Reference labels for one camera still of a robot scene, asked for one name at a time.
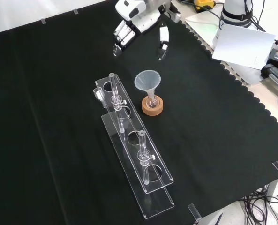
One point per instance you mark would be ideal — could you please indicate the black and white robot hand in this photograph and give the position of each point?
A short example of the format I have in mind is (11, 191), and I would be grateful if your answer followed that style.
(138, 14)

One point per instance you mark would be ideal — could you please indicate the small clear weighing funnel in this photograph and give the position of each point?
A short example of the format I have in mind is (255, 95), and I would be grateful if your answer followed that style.
(98, 93)

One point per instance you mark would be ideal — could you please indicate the clear plastic funnel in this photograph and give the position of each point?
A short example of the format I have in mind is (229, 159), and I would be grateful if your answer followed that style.
(147, 80)

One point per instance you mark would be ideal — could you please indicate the clear acrylic funnel stand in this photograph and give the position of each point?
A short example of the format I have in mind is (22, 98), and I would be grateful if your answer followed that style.
(132, 122)

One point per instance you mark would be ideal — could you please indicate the yellow stop button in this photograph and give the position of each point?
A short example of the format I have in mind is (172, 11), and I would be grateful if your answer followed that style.
(203, 3)

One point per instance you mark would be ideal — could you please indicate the small round-bottom glass flask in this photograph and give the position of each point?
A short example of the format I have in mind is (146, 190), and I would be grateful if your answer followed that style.
(152, 102)

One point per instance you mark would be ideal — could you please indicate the pale board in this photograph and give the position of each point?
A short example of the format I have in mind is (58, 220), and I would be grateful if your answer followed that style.
(244, 47)

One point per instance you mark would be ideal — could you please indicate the black bench cloth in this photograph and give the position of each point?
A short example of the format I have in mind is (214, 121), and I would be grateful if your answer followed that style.
(199, 122)

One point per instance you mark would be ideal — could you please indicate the grey and black clamp tool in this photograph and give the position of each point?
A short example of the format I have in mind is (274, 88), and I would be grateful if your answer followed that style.
(273, 75)

